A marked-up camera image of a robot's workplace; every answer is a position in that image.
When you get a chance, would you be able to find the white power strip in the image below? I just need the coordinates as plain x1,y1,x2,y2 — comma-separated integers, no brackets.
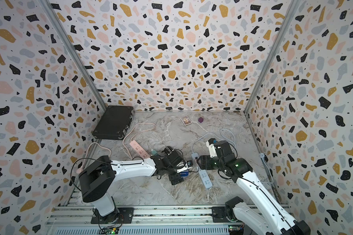
191,152,213,189

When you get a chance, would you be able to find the pink power strip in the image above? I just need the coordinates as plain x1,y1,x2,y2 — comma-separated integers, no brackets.
129,140,150,159

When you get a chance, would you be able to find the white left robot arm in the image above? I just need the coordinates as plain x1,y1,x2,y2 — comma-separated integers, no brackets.
78,147,193,217

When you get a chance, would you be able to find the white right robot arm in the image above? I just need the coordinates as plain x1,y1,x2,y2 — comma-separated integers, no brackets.
197,138,311,235

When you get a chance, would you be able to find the playing card box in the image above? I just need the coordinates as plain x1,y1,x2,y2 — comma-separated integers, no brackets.
180,116,192,126

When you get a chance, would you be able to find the black briefcase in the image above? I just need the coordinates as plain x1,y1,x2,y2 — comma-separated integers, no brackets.
92,106,134,140

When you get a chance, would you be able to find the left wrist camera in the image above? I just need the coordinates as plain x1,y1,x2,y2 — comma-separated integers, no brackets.
176,160,193,173

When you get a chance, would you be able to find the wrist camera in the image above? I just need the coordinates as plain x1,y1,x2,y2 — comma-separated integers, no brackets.
206,138,217,158
176,160,193,173

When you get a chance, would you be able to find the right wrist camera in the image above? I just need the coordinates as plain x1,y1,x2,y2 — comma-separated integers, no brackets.
206,138,217,158

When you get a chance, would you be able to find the white power strip cable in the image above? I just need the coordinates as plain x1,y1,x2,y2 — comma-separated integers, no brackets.
191,128,236,155

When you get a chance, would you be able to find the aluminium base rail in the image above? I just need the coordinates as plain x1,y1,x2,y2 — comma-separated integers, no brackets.
46,204,301,235

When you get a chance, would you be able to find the aluminium corner post right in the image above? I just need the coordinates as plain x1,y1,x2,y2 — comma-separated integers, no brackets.
244,0,301,115

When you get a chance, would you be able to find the aluminium corner post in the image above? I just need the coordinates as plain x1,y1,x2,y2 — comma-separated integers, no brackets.
244,0,301,115
39,1,106,111

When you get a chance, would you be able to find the aluminium corner post left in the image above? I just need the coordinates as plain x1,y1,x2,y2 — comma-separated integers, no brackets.
39,1,106,111

